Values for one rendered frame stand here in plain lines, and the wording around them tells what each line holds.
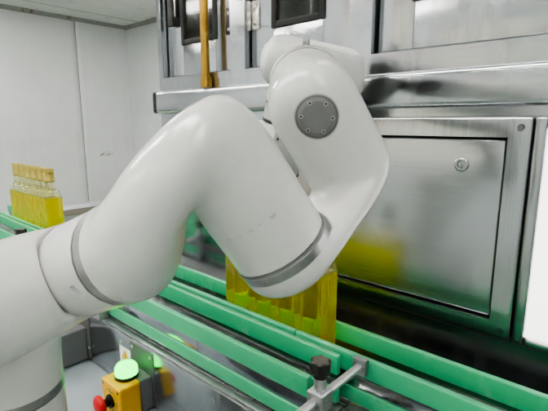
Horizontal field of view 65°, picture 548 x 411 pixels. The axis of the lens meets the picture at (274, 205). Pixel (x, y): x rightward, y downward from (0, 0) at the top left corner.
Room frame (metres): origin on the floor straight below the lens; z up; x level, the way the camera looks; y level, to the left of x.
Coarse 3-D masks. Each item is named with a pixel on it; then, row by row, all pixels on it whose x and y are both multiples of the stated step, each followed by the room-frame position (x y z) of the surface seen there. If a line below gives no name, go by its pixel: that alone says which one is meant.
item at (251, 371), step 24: (120, 312) 0.88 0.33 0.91; (144, 312) 0.82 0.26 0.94; (168, 312) 0.76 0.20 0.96; (168, 336) 0.77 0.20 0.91; (192, 336) 0.71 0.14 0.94; (216, 336) 0.67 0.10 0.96; (192, 360) 0.71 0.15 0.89; (216, 360) 0.68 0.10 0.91; (240, 360) 0.63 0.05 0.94; (264, 360) 0.60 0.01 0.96; (240, 384) 0.63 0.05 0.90; (264, 384) 0.60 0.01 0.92; (288, 384) 0.57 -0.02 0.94; (288, 408) 0.57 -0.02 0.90
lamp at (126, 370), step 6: (126, 360) 0.78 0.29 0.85; (132, 360) 0.78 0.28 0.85; (120, 366) 0.76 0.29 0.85; (126, 366) 0.76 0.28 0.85; (132, 366) 0.76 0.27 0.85; (114, 372) 0.76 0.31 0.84; (120, 372) 0.75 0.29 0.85; (126, 372) 0.75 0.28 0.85; (132, 372) 0.76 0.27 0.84; (138, 372) 0.77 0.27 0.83; (114, 378) 0.76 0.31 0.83; (120, 378) 0.75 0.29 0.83; (126, 378) 0.75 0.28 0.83; (132, 378) 0.75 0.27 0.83
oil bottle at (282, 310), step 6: (276, 300) 0.73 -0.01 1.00; (282, 300) 0.72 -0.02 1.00; (288, 300) 0.71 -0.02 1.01; (276, 306) 0.73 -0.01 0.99; (282, 306) 0.72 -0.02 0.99; (288, 306) 0.71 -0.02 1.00; (276, 312) 0.73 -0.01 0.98; (282, 312) 0.72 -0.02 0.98; (288, 312) 0.71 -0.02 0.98; (276, 318) 0.73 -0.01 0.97; (282, 318) 0.72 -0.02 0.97; (288, 318) 0.71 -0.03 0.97; (288, 324) 0.71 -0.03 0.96
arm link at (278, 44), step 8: (272, 40) 0.64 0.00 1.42; (280, 40) 0.63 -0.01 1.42; (288, 40) 0.64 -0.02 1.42; (296, 40) 0.64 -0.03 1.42; (304, 40) 0.64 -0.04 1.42; (264, 48) 0.64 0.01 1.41; (272, 48) 0.63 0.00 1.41; (280, 48) 0.63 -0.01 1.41; (288, 48) 0.63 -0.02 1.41; (264, 56) 0.63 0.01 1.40; (272, 56) 0.63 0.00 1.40; (264, 64) 0.63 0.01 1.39; (272, 64) 0.63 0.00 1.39; (264, 72) 0.64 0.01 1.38
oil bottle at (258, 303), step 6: (252, 294) 0.77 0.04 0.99; (258, 294) 0.76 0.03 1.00; (252, 300) 0.77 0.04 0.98; (258, 300) 0.76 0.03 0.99; (264, 300) 0.75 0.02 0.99; (270, 300) 0.75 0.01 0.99; (252, 306) 0.77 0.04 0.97; (258, 306) 0.76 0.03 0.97; (264, 306) 0.75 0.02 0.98; (270, 306) 0.75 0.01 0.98; (258, 312) 0.76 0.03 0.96; (264, 312) 0.75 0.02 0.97; (270, 312) 0.75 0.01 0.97
